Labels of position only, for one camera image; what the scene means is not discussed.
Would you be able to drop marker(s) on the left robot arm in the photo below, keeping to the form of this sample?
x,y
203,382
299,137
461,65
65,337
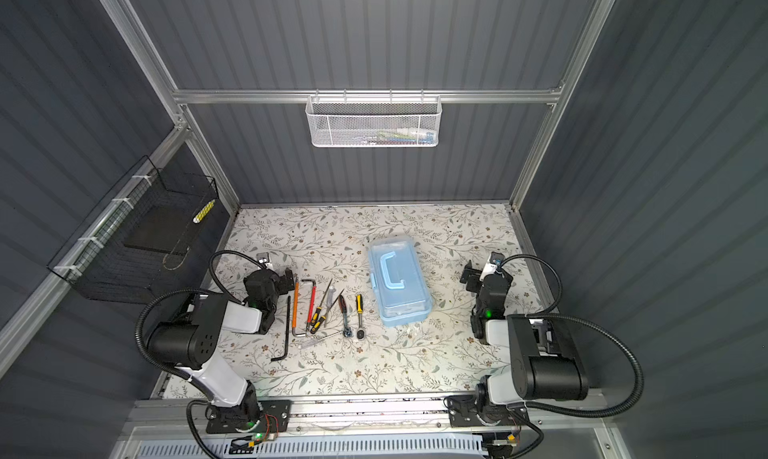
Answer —
x,y
186,347

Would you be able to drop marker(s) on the white wire mesh basket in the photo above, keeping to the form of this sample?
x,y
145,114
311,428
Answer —
x,y
339,124

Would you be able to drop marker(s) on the black pad in basket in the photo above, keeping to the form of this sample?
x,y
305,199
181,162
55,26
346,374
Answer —
x,y
164,229

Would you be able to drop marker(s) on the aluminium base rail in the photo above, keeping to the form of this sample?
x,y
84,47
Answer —
x,y
329,415

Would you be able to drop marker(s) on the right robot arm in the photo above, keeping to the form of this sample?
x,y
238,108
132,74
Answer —
x,y
544,362

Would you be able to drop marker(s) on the orange handled hex key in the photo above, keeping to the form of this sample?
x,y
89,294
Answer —
x,y
296,330

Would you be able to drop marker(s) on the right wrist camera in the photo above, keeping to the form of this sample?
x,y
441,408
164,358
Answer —
x,y
494,261

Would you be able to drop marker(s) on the large black hex key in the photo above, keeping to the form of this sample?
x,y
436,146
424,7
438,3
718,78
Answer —
x,y
287,333

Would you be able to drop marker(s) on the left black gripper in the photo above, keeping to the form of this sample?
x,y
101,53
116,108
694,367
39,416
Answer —
x,y
282,281

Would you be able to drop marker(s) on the black wire basket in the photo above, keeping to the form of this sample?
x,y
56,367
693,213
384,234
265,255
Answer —
x,y
94,261

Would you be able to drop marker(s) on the yellow black small screwdriver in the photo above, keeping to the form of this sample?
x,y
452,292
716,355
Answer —
x,y
318,317

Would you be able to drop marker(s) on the light blue plastic toolbox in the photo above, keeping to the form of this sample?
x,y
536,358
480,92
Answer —
x,y
398,282

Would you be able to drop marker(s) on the yellow green marker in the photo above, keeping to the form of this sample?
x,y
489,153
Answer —
x,y
204,211

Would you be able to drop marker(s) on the items in white basket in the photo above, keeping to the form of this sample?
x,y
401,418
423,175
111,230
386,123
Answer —
x,y
401,136

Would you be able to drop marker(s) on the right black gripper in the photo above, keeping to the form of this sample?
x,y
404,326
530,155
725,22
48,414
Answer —
x,y
472,276

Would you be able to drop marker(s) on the white perforated front panel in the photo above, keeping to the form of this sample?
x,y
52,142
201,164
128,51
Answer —
x,y
413,445

